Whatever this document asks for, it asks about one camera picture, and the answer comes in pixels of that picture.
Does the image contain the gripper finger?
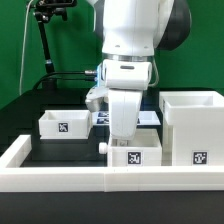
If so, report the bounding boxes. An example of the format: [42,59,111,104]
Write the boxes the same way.
[116,140,128,146]

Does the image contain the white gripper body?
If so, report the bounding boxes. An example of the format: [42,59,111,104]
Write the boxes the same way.
[108,89,142,140]

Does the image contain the white front drawer box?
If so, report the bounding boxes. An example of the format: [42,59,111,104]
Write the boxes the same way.
[99,129,162,167]

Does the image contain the white drawer box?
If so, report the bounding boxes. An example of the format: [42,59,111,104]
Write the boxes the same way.
[99,129,162,167]
[39,110,92,140]

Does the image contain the white drawer cabinet frame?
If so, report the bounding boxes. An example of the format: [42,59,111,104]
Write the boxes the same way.
[159,91,224,166]

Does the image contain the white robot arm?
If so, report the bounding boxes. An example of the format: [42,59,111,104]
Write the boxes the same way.
[86,0,192,146]

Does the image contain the white rear drawer box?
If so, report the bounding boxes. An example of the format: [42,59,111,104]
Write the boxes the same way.
[39,110,92,140]

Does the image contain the white marker tag sheet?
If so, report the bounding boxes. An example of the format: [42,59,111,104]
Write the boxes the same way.
[92,111,160,126]

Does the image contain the black cables at base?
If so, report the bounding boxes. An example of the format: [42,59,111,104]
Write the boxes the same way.
[32,69,99,91]

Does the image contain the white workspace border frame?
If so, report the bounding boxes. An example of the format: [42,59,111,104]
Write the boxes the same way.
[0,135,224,192]

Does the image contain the black camera stand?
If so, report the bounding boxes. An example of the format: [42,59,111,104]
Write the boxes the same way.
[32,0,77,90]

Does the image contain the white cable on left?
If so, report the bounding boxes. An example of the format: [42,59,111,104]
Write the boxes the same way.
[18,0,36,96]

